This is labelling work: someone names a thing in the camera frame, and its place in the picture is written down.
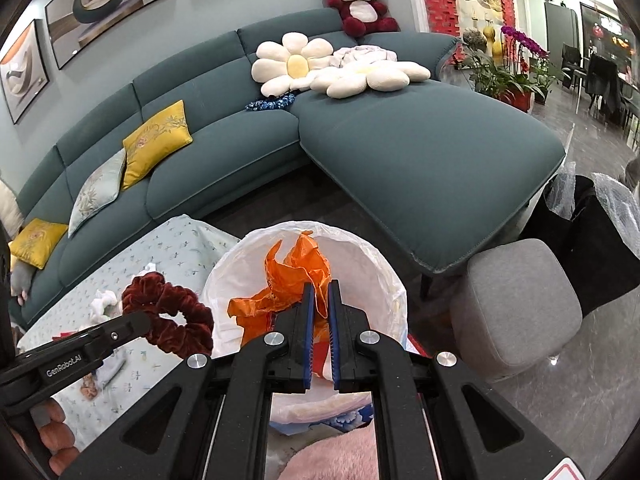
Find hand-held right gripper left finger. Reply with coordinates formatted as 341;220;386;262
60;282;317;480

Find dark red velvet scrunchie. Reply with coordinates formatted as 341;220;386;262
121;271;215;358

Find dark dining chairs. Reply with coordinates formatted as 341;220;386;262
562;42;640;128

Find teal fabric sofa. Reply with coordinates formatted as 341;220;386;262
10;7;567;328

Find grey and cream plush toy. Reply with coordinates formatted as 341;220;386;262
9;261;37;307

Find yellow gourd ornament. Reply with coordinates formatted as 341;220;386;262
481;24;505;60

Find floral light blue tablecloth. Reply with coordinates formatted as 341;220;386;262
17;214;241;453

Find framed abstract wall picture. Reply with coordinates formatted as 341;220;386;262
45;0;179;70
0;19;51;125

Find pink fluffy cloth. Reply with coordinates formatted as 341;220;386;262
286;424;381;480

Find clear bubble wrap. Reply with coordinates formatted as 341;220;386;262
546;162;640;242

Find blue scrunchie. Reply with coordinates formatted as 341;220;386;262
245;92;297;112

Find cream flower cushion pale centre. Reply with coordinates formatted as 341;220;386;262
310;59;432;99

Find purple orchid plant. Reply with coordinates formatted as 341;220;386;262
500;25;565;106

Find bin with white liner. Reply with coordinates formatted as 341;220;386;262
201;219;408;436

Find green potted plant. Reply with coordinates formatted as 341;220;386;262
462;42;535;112

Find person's left hand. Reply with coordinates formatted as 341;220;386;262
12;400;81;477

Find cream flower cushion yellow centre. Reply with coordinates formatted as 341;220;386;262
251;32;335;99

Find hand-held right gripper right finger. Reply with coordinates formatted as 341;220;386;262
327;279;591;480

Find pale blue embroidered cushion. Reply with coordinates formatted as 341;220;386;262
67;147;128;239

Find large yellow embroidered cushion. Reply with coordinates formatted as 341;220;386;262
122;100;194;191

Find small yellow embroidered cushion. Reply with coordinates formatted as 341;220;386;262
9;217;69;271

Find grey fabric stool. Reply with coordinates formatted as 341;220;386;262
450;239;585;382

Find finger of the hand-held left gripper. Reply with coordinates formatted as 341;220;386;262
80;310;152;357

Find red and white teddy bear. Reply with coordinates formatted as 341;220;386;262
325;0;401;38

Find orange plastic bag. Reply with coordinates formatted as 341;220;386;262
227;230;335;356

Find folded white blanket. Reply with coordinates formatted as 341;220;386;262
332;45;401;68

